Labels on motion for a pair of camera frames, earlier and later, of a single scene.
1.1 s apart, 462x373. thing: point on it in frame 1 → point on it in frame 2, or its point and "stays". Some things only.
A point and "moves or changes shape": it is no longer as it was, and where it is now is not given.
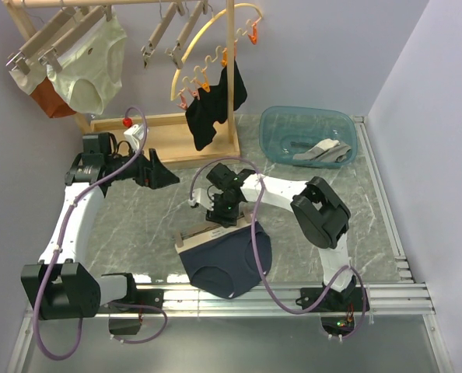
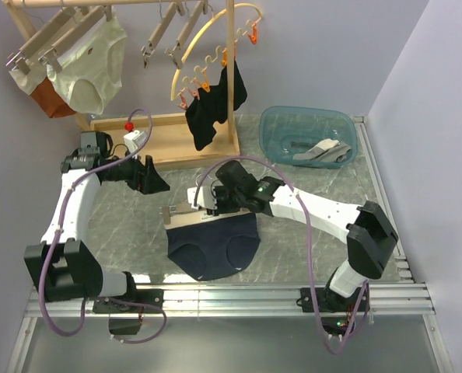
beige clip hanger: x=182 y=238 → x=177 y=215
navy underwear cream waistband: x=222 y=262 moves or changes shape
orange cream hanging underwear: x=37 y=85 stays
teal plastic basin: x=313 y=137 stays
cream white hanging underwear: x=92 y=68 stays
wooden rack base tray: x=170 y=138 stays
